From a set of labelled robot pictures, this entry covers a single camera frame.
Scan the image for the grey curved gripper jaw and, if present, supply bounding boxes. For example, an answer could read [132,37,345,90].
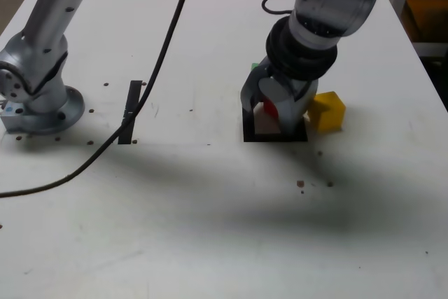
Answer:
[240,56,272,116]
[257,75,319,137]

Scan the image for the yellow box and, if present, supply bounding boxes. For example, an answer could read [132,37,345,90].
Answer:
[405,0,448,43]

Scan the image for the black cable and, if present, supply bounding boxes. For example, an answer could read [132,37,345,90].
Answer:
[0,0,299,199]

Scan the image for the red cube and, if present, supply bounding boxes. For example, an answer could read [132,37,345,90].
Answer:
[262,99,281,118]

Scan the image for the black tape square outline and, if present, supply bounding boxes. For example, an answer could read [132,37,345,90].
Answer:
[241,94,309,144]

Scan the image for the white horizontal bar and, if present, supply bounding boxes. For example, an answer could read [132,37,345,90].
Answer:
[414,42,448,58]

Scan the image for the black tape strip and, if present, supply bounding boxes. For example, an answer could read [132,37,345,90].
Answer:
[117,80,144,146]

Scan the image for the yellow cube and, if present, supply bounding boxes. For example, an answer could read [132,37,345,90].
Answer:
[304,91,347,133]

